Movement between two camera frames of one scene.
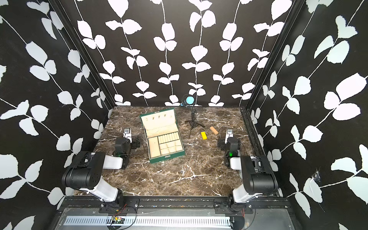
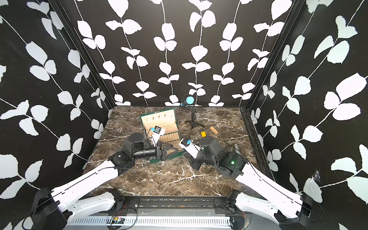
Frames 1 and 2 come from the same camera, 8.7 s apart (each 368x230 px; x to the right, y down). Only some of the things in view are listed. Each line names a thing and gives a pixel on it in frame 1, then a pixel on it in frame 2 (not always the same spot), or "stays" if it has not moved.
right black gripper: [222, 141] to [193, 163]
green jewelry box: [164, 139] stays
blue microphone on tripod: [188, 101] stays
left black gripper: [134, 145] to [160, 152]
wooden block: [214, 130] stays
